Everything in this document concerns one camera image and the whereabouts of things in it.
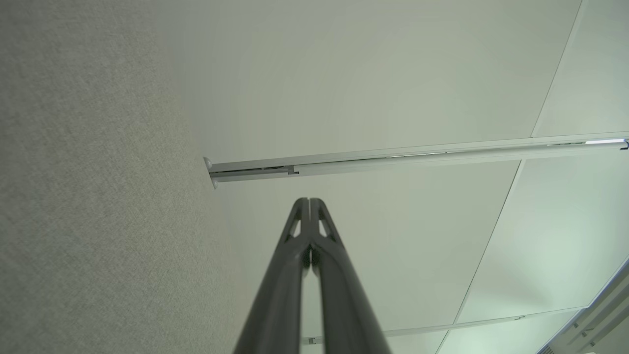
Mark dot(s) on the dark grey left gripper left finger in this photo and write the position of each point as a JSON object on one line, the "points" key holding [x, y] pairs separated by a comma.
{"points": [[280, 305]]}

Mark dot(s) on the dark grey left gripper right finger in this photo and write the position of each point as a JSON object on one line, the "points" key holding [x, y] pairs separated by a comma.
{"points": [[344, 305]]}

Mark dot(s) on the grey metal partition post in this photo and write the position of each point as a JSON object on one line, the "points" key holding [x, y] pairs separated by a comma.
{"points": [[393, 161]]}

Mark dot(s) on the grey overhead frame rail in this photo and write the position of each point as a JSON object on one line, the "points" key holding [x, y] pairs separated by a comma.
{"points": [[599, 319]]}

